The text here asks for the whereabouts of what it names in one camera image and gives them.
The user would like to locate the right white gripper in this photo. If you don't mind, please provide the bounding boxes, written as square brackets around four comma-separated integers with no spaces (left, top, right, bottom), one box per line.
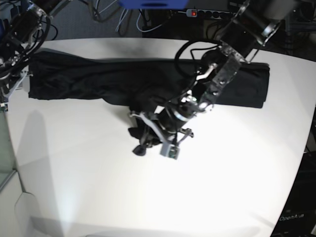
[0,70,33,111]

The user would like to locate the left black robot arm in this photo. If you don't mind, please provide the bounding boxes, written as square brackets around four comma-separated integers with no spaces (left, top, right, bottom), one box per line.
[130,0,299,159]

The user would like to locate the dark navy long-sleeve shirt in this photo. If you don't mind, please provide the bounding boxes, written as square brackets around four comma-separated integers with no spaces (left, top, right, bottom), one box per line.
[28,51,270,140]

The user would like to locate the white cable bundle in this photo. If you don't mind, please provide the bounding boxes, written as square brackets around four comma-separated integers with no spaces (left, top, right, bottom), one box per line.
[88,0,171,35]

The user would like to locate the blue plastic box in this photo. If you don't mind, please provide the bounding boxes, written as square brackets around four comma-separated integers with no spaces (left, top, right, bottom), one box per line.
[119,0,188,9]

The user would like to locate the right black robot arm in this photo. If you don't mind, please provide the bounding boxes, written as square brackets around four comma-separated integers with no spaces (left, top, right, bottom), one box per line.
[0,0,70,112]

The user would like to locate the black OpenArm control box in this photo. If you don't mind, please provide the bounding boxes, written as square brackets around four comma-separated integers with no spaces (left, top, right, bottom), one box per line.
[271,152,316,237]

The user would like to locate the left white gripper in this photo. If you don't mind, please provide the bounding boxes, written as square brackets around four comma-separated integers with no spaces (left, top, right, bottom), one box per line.
[129,110,194,160]

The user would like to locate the white power strip red switch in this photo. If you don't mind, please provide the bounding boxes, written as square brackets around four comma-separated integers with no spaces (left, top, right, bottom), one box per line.
[184,9,233,20]

